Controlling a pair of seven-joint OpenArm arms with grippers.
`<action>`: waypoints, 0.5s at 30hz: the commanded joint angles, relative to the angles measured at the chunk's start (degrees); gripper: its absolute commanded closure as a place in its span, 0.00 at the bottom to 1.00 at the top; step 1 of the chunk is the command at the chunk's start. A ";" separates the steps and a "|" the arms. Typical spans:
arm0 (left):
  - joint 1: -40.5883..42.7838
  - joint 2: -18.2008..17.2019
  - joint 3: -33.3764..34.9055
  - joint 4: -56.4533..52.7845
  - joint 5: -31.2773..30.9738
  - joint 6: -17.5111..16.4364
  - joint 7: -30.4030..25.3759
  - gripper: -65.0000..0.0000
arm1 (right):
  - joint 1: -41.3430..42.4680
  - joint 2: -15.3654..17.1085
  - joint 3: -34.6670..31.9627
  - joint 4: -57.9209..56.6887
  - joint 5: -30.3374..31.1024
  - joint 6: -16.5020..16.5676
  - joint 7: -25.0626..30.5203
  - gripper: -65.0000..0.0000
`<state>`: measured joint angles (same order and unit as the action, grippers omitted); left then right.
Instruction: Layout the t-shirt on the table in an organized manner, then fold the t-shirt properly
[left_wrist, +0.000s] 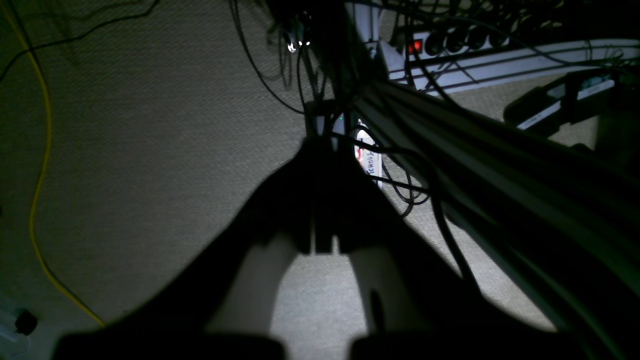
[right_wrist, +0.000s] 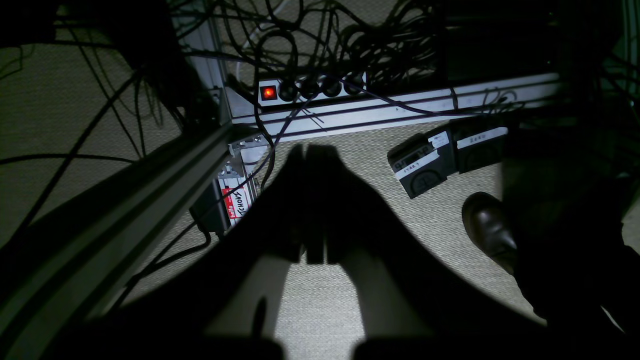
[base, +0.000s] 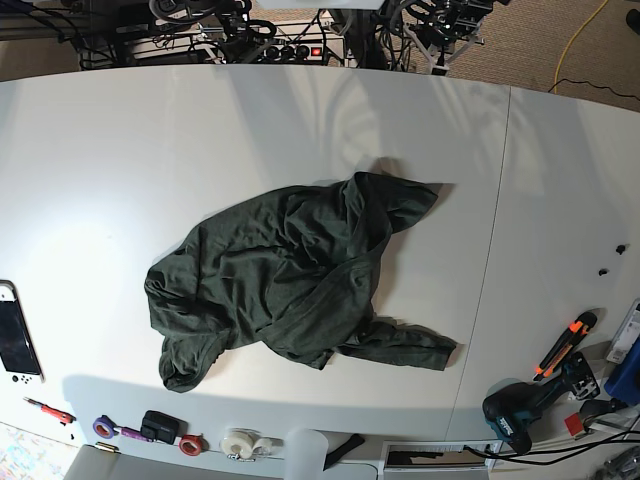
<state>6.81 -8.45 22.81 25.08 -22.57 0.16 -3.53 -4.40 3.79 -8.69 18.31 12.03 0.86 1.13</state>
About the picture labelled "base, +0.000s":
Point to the dark green t-shirt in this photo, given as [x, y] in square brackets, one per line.
[295, 269]

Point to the black power strip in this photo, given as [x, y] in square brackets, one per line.
[314, 54]

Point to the white paper roll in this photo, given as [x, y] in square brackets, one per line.
[305, 452]

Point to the clear tape dispenser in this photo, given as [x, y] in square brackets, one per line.
[248, 445]

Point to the red tape roll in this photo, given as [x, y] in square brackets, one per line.
[191, 445]

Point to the teal black power drill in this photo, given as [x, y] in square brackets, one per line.
[511, 410]

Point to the orange black utility knife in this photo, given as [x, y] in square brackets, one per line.
[570, 338]

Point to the purple tape roll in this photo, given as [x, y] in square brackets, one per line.
[104, 427]

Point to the red screwdriver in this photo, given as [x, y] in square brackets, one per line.
[62, 417]

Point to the white handheld game console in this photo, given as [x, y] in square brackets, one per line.
[18, 355]

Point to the blue box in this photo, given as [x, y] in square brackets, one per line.
[623, 383]

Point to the black action camera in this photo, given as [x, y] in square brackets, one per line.
[157, 426]

